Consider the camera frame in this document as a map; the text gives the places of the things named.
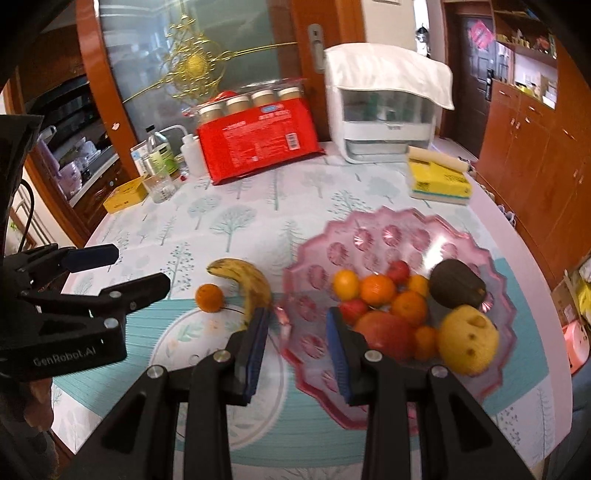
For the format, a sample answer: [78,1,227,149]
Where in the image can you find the pink glass plate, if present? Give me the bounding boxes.
[277,206,518,432]

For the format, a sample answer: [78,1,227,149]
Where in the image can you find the wall shelf with items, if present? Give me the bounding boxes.
[492,0,559,112]

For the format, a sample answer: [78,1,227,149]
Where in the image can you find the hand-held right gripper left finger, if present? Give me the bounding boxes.
[76,307,271,480]

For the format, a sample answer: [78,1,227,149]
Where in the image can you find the gold door ornament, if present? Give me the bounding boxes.
[122,14,298,104]

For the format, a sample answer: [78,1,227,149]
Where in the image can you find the clear glass cup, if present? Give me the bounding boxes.
[143,173,176,204]

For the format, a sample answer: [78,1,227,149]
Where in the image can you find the metal door handle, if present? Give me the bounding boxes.
[308,24,326,73]

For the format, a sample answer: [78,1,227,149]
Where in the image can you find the cardboard box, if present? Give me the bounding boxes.
[551,256,591,324]

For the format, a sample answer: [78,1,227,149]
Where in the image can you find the pink plastic stool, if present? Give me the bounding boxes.
[561,320,591,374]

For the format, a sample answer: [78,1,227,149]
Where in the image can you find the white cloth cover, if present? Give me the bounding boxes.
[324,44,455,110]

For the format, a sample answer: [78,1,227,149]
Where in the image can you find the white countertop appliance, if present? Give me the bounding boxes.
[324,83,439,164]

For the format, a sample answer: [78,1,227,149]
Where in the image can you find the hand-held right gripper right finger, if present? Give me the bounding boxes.
[325,307,527,480]

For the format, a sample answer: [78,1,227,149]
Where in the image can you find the red apple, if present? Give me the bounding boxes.
[353,311,416,363]

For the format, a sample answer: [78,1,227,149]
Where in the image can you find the orange mandarin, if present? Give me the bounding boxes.
[195,284,225,313]
[360,274,397,308]
[332,269,362,300]
[406,274,430,298]
[413,325,439,361]
[392,291,429,328]

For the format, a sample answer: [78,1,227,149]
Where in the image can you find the dark avocado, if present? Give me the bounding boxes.
[429,258,488,309]

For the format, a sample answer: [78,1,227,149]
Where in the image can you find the spotted yellow banana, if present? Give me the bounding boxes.
[206,258,274,332]

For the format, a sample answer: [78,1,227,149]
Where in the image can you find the dark entrance door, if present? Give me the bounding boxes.
[445,9,497,139]

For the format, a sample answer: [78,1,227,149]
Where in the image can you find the white squeeze bottle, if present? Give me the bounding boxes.
[164,124,207,178]

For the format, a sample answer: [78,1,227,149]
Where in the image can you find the person's left hand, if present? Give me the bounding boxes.
[25,381,55,428]

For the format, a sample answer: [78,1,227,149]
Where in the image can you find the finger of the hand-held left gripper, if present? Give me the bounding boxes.
[99,272,171,320]
[59,244,120,274]

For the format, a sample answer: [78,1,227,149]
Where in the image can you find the yellow flat box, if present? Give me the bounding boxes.
[102,178,147,214]

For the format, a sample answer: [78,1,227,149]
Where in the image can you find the yellow pear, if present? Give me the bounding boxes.
[438,305,501,376]

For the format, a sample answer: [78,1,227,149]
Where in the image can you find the pink door decoration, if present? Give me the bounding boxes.
[468,18,492,47]

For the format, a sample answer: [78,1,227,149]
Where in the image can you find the red snack package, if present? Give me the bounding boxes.
[196,99,325,186]

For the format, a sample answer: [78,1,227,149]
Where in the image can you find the black cable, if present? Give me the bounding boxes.
[16,178,37,252]

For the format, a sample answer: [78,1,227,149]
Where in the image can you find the tree print tablecloth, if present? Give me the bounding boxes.
[51,141,561,480]

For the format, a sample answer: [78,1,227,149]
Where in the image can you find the clear plastic bottle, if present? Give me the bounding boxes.
[144,126,181,185]

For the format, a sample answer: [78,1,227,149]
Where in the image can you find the red strawberry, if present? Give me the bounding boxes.
[385,260,411,284]
[339,298,369,326]

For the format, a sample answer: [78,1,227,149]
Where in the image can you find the wooden cabinet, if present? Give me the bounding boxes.
[475,78,591,287]

